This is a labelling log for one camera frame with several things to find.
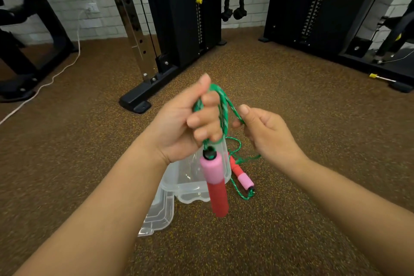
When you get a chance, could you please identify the person's left forearm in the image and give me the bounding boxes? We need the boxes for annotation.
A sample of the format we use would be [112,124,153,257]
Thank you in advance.
[13,137,170,276]

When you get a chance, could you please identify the white power cable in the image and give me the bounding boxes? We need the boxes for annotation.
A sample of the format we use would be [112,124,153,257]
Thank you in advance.
[0,10,90,126]

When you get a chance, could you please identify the person's left hand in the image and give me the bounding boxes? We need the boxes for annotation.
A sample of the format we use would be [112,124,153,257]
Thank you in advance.
[140,74,224,165]

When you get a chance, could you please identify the green jump rope pink handles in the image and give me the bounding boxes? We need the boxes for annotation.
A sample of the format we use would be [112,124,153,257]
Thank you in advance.
[193,84,262,218]

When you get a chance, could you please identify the chrome perforated upright post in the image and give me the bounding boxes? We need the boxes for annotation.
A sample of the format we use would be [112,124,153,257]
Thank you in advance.
[108,0,160,83]

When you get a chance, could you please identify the black weight stack tower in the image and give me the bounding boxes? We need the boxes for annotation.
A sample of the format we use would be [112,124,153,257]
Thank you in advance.
[258,0,399,60]
[138,0,227,69]

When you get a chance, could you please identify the black machine base foot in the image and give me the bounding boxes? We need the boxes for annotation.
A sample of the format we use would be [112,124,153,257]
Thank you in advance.
[119,64,182,115]

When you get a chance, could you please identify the black gym machine frame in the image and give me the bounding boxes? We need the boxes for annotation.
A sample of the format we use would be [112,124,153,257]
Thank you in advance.
[0,0,79,104]

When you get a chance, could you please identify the clear plastic box lid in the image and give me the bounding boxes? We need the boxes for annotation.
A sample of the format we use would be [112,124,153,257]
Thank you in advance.
[138,187,175,237]

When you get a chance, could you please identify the clear plastic storage box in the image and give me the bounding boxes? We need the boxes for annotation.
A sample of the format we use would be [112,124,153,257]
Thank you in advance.
[160,138,232,204]

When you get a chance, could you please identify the person's right hand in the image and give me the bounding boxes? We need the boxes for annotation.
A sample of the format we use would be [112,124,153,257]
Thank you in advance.
[232,104,310,173]

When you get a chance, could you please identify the person's right forearm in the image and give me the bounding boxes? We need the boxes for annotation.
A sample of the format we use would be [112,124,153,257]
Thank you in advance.
[285,156,414,276]

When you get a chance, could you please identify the black exercise machine yellow knob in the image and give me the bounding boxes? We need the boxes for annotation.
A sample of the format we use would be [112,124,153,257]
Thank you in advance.
[372,0,414,63]

